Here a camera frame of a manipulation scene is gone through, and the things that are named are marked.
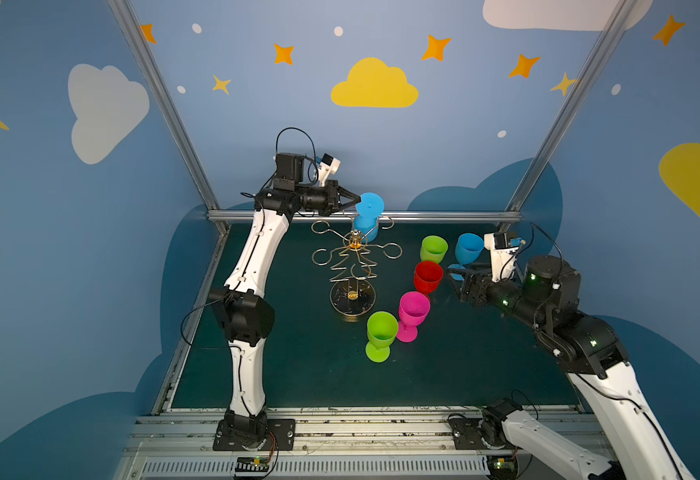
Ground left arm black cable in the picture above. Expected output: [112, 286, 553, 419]
[274, 125, 321, 187]

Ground pink wine glass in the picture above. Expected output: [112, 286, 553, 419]
[397, 291, 431, 343]

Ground red wine glass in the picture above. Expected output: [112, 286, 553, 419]
[414, 261, 444, 296]

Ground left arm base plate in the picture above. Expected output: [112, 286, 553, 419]
[212, 418, 296, 451]

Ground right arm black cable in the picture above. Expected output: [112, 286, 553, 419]
[570, 371, 687, 480]

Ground aluminium frame left post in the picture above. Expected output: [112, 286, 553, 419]
[107, 0, 219, 210]

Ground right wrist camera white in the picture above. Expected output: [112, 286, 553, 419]
[484, 232, 526, 283]

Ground aluminium frame right post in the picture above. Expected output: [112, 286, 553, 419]
[503, 0, 638, 218]

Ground blue wine glass back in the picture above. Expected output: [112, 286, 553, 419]
[353, 192, 385, 243]

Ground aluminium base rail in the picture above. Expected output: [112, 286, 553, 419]
[112, 406, 633, 480]

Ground aluminium frame post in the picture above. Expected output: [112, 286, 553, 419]
[107, 0, 219, 210]
[503, 0, 638, 218]

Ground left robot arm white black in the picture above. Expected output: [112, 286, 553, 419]
[209, 153, 361, 450]

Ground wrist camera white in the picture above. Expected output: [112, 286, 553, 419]
[318, 153, 341, 187]
[484, 232, 526, 283]

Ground aluminium frame back bar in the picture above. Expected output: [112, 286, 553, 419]
[207, 210, 522, 224]

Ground blue wine glass front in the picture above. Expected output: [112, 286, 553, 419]
[448, 233, 484, 270]

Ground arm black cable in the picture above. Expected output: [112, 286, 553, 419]
[570, 371, 687, 480]
[274, 125, 321, 187]

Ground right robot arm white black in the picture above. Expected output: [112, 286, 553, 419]
[446, 255, 693, 479]

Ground circuit board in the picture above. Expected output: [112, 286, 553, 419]
[487, 456, 518, 480]
[233, 456, 271, 478]

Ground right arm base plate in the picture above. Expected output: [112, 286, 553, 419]
[447, 416, 516, 450]

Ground green wine glass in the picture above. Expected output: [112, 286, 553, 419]
[365, 311, 399, 363]
[420, 235, 449, 264]

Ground blue wine glass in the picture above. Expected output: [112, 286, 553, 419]
[448, 233, 484, 270]
[353, 192, 385, 243]

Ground left circuit board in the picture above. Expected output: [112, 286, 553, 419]
[233, 456, 271, 478]

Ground gold wire wine glass rack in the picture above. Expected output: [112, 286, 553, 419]
[311, 215, 403, 323]

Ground green wine glass back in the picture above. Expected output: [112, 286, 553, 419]
[365, 311, 399, 363]

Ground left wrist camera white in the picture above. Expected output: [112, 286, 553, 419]
[318, 153, 341, 187]

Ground right circuit board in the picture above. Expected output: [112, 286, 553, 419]
[487, 456, 518, 480]

